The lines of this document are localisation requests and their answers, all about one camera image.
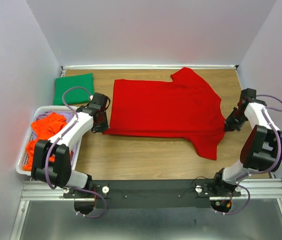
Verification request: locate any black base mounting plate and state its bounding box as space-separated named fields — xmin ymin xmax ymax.
xmin=63 ymin=178 xmax=242 ymax=210

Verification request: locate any folded green t shirt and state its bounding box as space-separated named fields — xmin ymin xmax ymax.
xmin=53 ymin=73 xmax=95 ymax=106

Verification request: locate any orange t shirt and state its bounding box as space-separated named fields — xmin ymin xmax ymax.
xmin=22 ymin=112 xmax=67 ymax=171

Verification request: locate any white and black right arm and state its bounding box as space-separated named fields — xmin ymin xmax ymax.
xmin=211 ymin=88 xmax=282 ymax=196

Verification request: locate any white plastic laundry basket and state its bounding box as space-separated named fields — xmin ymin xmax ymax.
xmin=15 ymin=105 xmax=82 ymax=176

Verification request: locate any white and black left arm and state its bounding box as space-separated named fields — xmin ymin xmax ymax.
xmin=31 ymin=92 xmax=111 ymax=198

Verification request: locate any red t shirt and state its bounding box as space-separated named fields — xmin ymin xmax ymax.
xmin=105 ymin=67 xmax=225 ymax=160

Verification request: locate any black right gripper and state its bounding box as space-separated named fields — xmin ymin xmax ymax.
xmin=223 ymin=107 xmax=248 ymax=133

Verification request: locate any aluminium frame rail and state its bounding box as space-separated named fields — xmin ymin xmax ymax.
xmin=11 ymin=178 xmax=282 ymax=240

